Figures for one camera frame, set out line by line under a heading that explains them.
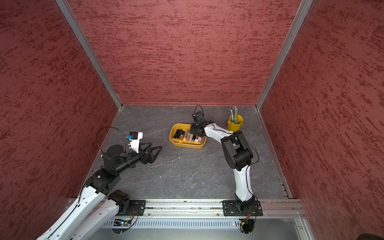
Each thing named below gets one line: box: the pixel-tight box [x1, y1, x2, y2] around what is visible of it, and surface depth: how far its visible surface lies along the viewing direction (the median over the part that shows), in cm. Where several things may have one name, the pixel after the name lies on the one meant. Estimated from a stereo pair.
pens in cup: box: [229, 105, 239, 124], surface depth 100 cm
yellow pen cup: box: [227, 114, 244, 133], surface depth 102 cm
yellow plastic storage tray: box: [169, 123, 207, 149], surface depth 102 cm
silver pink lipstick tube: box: [184, 129, 190, 141], surface depth 103 cm
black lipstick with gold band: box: [173, 129, 180, 139], surface depth 103 cm
